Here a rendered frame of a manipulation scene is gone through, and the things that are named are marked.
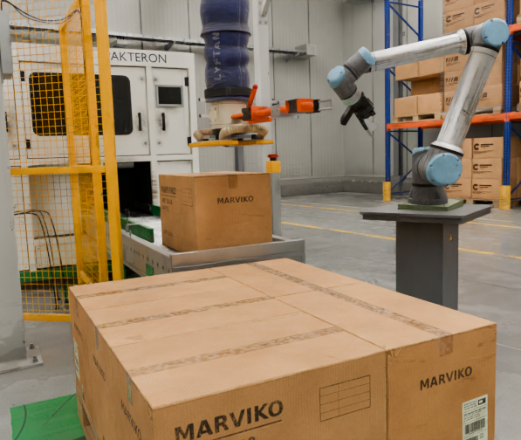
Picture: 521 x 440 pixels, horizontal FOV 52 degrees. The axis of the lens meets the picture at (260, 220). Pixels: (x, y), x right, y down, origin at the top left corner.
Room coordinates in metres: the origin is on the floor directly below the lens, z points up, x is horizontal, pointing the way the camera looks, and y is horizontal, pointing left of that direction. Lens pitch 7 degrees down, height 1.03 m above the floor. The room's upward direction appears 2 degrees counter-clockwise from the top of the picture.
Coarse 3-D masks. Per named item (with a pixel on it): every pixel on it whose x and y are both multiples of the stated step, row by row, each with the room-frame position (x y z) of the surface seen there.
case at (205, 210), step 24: (168, 192) 2.86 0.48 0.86; (192, 192) 2.52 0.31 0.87; (216, 192) 2.53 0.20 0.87; (240, 192) 2.59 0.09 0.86; (264, 192) 2.65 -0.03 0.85; (168, 216) 2.88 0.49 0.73; (192, 216) 2.53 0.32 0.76; (216, 216) 2.53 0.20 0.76; (240, 216) 2.59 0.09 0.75; (264, 216) 2.64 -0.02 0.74; (168, 240) 2.90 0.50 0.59; (192, 240) 2.55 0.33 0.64; (216, 240) 2.53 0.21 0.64; (240, 240) 2.58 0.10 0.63; (264, 240) 2.64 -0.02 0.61
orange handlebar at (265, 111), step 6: (306, 102) 2.03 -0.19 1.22; (264, 108) 2.26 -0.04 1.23; (270, 108) 2.22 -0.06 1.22; (282, 108) 2.14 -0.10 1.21; (234, 114) 2.49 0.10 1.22; (240, 114) 2.44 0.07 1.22; (258, 114) 2.31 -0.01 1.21; (264, 114) 2.25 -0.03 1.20; (270, 114) 2.27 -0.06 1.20; (264, 120) 2.74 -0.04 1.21; (270, 120) 2.75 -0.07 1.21
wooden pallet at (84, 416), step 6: (78, 390) 2.02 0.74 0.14; (78, 396) 2.03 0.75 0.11; (78, 402) 2.04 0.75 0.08; (84, 402) 1.90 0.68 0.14; (78, 408) 2.06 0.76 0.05; (84, 408) 1.89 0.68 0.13; (78, 414) 2.07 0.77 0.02; (84, 414) 1.95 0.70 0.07; (84, 420) 1.95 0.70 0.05; (90, 420) 1.77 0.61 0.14; (84, 426) 1.95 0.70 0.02; (90, 426) 1.95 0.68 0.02; (84, 432) 1.94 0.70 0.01; (90, 432) 1.91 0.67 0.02; (96, 432) 1.67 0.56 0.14; (90, 438) 1.86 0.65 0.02; (96, 438) 1.67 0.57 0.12
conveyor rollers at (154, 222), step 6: (156, 216) 4.58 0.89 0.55; (138, 222) 4.22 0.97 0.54; (144, 222) 4.16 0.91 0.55; (150, 222) 4.18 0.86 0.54; (156, 222) 4.12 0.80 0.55; (156, 228) 3.75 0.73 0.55; (156, 234) 3.46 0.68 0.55; (156, 240) 3.19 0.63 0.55; (162, 246) 2.94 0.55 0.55; (174, 252) 2.77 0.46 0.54; (180, 252) 2.78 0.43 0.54
